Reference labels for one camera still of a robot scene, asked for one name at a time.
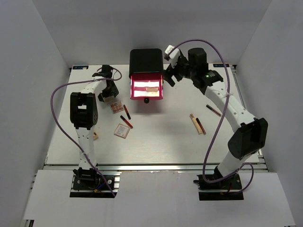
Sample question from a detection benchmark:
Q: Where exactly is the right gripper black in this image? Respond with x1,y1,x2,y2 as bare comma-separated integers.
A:
161,54,195,87

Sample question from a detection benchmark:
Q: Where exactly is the eyeshadow palette clear case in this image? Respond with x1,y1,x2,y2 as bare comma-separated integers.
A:
110,101,124,114

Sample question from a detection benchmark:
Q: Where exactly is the red lip gloss tube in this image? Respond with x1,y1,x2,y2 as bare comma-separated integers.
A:
123,105,131,120

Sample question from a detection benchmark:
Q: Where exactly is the pink drawer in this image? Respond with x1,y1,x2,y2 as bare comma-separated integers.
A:
130,72,163,103

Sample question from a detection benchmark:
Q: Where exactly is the red black lipstick tube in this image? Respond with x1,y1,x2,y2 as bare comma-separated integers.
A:
120,115,134,129

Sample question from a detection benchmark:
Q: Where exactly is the black drawer cabinet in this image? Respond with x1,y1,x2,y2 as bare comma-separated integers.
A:
129,48,163,80

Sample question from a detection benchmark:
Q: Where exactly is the beige compact with label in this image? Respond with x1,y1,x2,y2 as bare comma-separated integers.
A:
114,124,131,139

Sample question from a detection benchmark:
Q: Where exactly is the beige foundation bottle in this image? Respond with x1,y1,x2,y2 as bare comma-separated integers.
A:
93,132,98,140

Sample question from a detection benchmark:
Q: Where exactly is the dark mascara tube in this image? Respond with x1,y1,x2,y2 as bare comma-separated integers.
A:
206,105,222,117

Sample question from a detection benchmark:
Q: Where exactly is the dark red lip liner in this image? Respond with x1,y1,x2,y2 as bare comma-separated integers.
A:
196,118,206,135

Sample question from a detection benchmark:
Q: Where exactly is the tan square compact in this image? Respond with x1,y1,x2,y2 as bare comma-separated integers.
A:
146,87,160,97

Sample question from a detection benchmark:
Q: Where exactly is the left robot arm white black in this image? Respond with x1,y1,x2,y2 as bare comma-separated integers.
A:
70,79,119,170

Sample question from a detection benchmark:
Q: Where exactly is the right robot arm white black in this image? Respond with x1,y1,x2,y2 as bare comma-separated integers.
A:
163,45,268,189

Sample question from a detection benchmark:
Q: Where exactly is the left blue table label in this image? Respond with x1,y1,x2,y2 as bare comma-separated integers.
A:
72,65,89,70

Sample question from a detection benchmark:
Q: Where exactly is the blue table label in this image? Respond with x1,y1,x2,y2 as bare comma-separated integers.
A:
72,65,89,70
213,63,230,68

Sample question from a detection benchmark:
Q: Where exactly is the gold concealer tube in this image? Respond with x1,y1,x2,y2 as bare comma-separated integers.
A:
189,114,205,135

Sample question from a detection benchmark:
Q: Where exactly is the right blue table label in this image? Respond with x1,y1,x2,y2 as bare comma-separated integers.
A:
213,63,230,68

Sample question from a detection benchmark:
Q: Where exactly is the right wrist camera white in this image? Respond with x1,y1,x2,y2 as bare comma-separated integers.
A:
164,45,181,68

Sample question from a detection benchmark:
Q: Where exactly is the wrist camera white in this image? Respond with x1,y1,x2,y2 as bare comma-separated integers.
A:
164,45,181,68
92,71,112,79

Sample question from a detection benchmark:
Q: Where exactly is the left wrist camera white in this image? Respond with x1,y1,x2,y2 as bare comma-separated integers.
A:
92,71,112,79

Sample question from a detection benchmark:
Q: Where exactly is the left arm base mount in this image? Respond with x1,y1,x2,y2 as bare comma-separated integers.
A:
70,168,117,198

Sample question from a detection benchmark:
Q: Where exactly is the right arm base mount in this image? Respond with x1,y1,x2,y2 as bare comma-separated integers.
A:
193,174,244,201

